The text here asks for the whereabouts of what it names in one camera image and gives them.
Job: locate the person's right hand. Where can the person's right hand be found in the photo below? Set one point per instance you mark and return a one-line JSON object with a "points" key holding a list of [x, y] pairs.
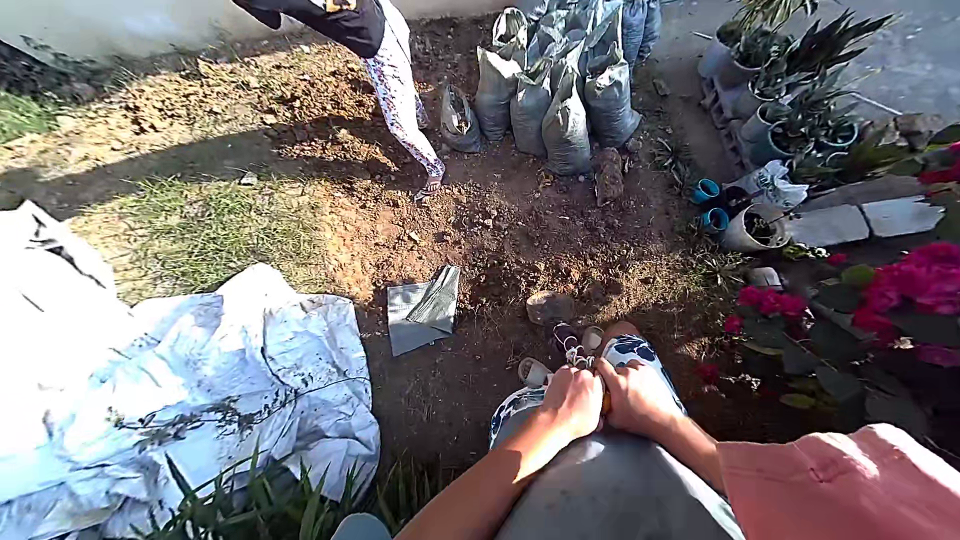
{"points": [[641, 397]]}

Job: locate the person's left hand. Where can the person's left hand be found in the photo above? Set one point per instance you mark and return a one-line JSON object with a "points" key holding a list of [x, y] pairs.
{"points": [[574, 403]]}

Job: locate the person's right fingers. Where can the person's right fingers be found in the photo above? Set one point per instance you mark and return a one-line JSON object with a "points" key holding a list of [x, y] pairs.
{"points": [[616, 381]]}

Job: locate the person's left fingers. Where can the person's left fingers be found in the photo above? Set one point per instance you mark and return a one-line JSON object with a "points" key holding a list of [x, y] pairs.
{"points": [[586, 384]]}

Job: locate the person's left forearm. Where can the person's left forearm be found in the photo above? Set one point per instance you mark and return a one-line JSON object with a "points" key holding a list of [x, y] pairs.
{"points": [[491, 481]]}

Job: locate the person's right forearm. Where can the person's right forearm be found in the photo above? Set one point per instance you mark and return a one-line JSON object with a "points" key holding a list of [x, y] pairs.
{"points": [[832, 487]]}

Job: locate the beige slipper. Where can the beige slipper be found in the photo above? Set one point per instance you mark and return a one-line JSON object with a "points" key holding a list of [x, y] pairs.
{"points": [[532, 373], [592, 337]]}

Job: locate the round grey-brown stone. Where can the round grey-brown stone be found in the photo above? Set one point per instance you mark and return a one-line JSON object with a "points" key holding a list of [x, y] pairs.
{"points": [[550, 308]]}

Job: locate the flat grey woven bag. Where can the flat grey woven bag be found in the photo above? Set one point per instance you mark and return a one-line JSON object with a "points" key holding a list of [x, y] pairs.
{"points": [[414, 328]]}

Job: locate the small blue pot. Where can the small blue pot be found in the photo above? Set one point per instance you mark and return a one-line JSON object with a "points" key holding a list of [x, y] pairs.
{"points": [[705, 192], [714, 220]]}

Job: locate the white bucket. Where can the white bucket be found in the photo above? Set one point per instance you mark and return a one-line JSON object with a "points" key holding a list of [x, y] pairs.
{"points": [[739, 232]]}

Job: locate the brown brick block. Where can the brown brick block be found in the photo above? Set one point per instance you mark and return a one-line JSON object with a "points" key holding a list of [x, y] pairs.
{"points": [[608, 180]]}

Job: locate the white plastic bag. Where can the white plastic bag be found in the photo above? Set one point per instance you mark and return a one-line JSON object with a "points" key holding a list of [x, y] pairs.
{"points": [[784, 187]]}

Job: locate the grey rounded object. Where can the grey rounded object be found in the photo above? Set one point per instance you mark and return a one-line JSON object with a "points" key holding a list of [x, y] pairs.
{"points": [[361, 527]]}

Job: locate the pink flowering bush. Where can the pink flowering bush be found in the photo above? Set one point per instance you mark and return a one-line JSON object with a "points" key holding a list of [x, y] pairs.
{"points": [[915, 289]]}

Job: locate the long-leaved green plant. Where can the long-leaved green plant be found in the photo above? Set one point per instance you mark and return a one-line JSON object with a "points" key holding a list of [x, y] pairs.
{"points": [[289, 508]]}

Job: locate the group of potted plants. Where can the group of potted plants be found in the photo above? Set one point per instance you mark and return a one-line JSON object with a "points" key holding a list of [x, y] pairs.
{"points": [[802, 97]]}

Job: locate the white tarpaulin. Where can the white tarpaulin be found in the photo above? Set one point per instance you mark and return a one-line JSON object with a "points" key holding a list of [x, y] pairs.
{"points": [[247, 360]]}

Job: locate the patch of green grass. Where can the patch of green grass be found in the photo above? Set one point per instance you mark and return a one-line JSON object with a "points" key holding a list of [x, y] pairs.
{"points": [[225, 231]]}

